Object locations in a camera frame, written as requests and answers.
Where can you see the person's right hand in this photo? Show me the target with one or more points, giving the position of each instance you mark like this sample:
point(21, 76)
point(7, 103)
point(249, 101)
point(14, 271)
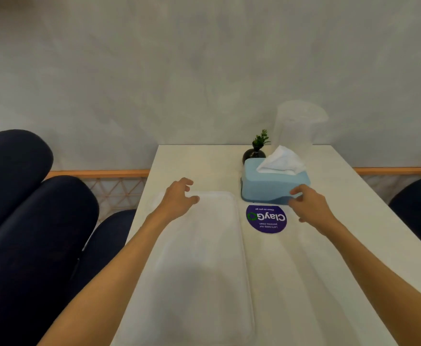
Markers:
point(313, 208)

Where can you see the person's left hand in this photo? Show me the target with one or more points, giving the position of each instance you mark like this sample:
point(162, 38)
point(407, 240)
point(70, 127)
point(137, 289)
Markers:
point(174, 203)

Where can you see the person's right fingers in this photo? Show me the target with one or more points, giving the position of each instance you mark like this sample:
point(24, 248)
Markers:
point(296, 190)

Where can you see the person's left thumb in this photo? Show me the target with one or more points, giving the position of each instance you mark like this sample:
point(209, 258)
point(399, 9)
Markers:
point(193, 200)

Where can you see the person's left forearm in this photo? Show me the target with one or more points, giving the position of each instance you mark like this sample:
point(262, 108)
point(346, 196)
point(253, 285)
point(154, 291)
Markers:
point(116, 270)

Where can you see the person's right forearm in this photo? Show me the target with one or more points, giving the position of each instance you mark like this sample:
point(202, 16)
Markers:
point(383, 277)

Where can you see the light blue tissue box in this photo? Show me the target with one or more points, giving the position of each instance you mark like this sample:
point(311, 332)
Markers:
point(264, 185)

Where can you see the white tissue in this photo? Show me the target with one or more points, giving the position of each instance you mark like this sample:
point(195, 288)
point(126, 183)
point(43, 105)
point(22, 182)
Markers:
point(281, 161)

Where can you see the round purple sticker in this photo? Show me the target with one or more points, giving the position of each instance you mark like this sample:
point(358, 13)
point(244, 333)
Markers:
point(266, 219)

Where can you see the small black vase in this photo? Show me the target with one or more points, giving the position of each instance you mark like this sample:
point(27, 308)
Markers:
point(253, 156)

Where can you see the small green plant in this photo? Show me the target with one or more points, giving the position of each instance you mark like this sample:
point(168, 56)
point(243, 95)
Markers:
point(260, 139)

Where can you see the clear plastic pitcher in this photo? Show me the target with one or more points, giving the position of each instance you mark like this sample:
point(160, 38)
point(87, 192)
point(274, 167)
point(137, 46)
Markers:
point(298, 122)

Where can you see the white translucent plastic tray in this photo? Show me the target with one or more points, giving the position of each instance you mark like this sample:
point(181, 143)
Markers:
point(199, 270)

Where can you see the wooden lattice panel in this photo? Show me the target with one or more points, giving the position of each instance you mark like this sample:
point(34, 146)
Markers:
point(118, 194)

